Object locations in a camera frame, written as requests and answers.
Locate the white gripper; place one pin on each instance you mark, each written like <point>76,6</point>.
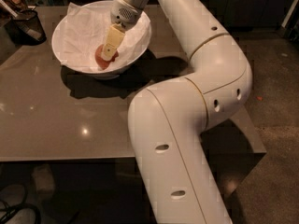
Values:
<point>124,14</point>

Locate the red apple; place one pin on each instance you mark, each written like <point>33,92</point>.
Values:
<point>100,61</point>

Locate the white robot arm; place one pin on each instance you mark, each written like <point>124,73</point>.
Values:
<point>165,119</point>

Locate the white ceramic bowl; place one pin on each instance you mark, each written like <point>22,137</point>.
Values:
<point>59,38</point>

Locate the white paper napkin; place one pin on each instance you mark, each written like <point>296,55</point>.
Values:
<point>81,31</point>

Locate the black mesh pen holder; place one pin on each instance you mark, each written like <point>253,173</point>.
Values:
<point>26,29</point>

